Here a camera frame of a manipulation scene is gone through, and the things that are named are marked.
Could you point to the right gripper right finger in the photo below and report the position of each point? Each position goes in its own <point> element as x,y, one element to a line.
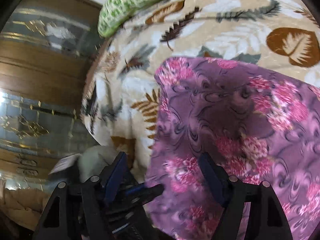
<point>266,220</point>

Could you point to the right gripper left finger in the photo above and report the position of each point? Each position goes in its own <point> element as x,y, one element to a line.
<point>75,207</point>

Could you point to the purple floral garment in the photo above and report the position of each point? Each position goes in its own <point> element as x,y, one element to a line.
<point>257,124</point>

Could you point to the wooden glass door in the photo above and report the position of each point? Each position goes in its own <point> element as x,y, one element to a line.
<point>47,48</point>

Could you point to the leaf pattern fleece blanket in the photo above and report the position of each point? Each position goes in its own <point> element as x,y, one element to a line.
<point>121,96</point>

